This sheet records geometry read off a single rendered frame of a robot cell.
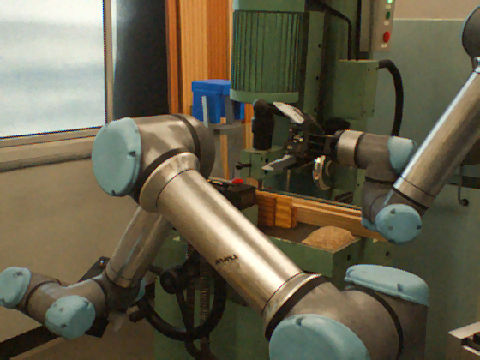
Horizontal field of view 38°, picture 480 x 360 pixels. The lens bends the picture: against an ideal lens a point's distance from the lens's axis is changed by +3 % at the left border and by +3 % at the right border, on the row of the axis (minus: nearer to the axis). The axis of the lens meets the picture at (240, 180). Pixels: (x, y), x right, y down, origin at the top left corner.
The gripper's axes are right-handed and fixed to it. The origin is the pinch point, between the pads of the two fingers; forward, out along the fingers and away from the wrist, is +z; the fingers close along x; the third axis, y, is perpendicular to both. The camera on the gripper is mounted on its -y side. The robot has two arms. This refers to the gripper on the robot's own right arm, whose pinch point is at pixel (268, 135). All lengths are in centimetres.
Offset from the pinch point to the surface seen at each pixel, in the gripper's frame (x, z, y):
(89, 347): 101, 121, -81
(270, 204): 16.6, 2.6, -10.4
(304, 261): 27.2, -11.9, -5.4
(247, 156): 6.1, 13.3, -12.8
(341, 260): 25.2, -19.1, -9.2
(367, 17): -35, -1, -37
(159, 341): 60, 31, -12
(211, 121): -2, 73, -75
